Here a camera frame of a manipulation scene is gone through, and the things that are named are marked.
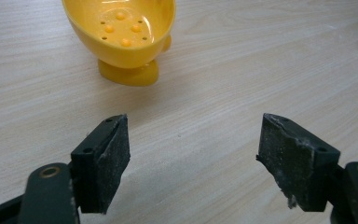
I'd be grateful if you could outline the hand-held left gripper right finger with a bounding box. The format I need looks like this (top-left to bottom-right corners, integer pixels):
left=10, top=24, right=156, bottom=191
left=255, top=112, right=341, bottom=213

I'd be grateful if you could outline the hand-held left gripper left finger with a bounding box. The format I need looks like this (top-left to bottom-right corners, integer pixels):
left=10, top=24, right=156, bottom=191
left=70, top=113, right=131, bottom=216

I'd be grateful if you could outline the yellow plastic footed bowl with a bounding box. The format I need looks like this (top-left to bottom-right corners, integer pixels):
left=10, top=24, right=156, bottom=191
left=61, top=0, right=177, bottom=88

